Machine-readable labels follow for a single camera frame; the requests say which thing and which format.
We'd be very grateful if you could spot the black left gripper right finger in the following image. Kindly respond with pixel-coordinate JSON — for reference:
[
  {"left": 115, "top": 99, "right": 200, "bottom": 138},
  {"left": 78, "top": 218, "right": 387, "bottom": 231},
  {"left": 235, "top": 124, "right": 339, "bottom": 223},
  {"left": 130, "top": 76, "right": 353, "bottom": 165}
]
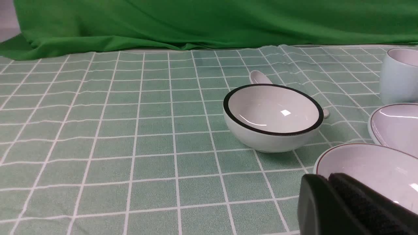
[{"left": 329, "top": 173, "right": 418, "bottom": 235}]

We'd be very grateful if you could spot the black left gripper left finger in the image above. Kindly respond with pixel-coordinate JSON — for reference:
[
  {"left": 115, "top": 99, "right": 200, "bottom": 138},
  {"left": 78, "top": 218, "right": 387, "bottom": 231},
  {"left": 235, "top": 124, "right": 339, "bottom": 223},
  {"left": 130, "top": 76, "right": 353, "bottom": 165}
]
[{"left": 297, "top": 174, "right": 368, "bottom": 235}]

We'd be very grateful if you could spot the pale blue brown-rimmed bowl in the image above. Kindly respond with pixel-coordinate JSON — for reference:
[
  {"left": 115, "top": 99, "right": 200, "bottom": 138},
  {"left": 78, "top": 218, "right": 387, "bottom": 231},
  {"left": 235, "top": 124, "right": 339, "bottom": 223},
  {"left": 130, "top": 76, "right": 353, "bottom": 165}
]
[{"left": 313, "top": 143, "right": 418, "bottom": 213}]

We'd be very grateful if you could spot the black-rimmed white bowl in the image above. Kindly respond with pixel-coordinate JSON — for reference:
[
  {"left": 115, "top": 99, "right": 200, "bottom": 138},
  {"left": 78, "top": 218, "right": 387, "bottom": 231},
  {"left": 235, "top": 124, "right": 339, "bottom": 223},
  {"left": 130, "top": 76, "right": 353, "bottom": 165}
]
[{"left": 223, "top": 84, "right": 325, "bottom": 153}]

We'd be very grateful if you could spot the pale blue cup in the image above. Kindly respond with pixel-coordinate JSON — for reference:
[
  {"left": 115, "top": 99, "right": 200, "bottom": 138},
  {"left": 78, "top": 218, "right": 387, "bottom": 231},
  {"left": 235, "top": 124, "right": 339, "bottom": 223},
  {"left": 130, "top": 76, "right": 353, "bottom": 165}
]
[{"left": 379, "top": 49, "right": 418, "bottom": 105}]

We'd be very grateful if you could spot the pale blue plate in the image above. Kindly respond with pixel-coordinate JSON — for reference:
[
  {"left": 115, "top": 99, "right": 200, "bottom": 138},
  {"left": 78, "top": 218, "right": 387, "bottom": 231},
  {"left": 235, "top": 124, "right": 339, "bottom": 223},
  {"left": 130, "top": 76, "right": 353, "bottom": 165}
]
[{"left": 367, "top": 103, "right": 418, "bottom": 158}]

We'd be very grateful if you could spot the white spoon with print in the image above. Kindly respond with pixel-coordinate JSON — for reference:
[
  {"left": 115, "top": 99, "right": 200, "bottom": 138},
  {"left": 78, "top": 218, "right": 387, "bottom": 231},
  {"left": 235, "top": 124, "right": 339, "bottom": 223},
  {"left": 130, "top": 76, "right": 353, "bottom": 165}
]
[{"left": 249, "top": 70, "right": 330, "bottom": 118}]

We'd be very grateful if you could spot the green checkered tablecloth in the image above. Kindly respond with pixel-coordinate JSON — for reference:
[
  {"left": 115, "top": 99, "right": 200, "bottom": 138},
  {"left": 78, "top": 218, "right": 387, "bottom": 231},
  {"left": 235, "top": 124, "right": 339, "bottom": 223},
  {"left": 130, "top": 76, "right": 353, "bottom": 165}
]
[{"left": 0, "top": 45, "right": 396, "bottom": 235}]

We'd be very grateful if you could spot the green backdrop cloth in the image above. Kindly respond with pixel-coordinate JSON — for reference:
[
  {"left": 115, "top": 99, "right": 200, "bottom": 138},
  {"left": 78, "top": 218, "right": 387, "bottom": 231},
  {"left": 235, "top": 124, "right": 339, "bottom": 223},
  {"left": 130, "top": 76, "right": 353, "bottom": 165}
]
[{"left": 1, "top": 0, "right": 418, "bottom": 60}]

